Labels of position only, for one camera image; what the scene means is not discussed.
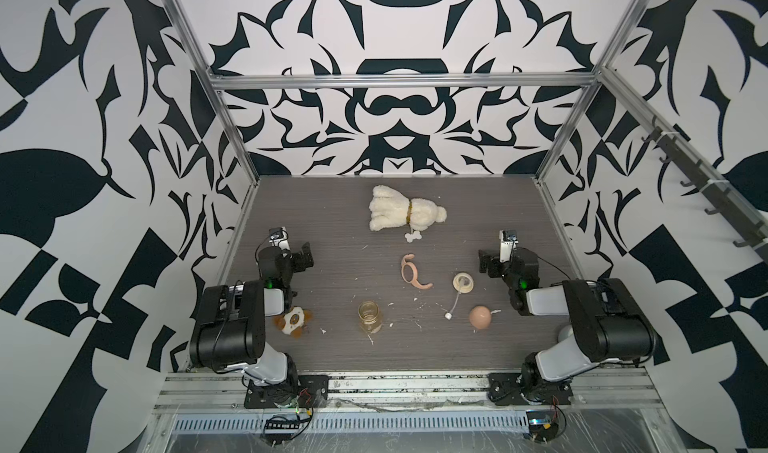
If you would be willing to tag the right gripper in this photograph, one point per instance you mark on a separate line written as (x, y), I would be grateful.
(494, 261)

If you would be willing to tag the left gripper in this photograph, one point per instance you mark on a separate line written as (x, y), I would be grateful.
(299, 263)

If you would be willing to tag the cream lid with straw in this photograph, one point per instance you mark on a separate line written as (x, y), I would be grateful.
(463, 283)

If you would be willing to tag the clear baby bottle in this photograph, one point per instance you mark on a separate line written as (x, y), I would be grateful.
(369, 315)

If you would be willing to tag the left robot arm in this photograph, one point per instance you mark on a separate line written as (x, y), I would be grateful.
(230, 323)

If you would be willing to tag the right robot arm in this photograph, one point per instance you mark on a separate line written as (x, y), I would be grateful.
(606, 326)

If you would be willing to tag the brown white small toy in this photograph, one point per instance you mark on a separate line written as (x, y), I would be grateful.
(294, 322)

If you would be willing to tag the pink bottle cap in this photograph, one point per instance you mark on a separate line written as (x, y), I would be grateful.
(480, 317)

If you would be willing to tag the white bone tag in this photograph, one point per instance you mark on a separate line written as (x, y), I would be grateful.
(413, 236)

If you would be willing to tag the white plush dog toy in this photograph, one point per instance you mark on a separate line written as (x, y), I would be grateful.
(391, 209)

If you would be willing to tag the right electronics board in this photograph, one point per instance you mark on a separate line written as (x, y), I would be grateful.
(545, 426)

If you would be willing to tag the electronics board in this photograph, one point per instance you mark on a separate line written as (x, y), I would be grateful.
(545, 426)
(280, 429)

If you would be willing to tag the left electronics board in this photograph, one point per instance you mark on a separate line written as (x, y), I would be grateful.
(280, 429)

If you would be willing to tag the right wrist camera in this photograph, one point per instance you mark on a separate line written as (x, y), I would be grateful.
(508, 245)

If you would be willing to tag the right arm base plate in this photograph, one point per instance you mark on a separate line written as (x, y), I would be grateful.
(522, 389)

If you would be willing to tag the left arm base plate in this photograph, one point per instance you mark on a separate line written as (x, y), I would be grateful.
(303, 392)

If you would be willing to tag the black wall hook rail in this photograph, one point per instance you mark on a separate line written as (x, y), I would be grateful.
(725, 200)

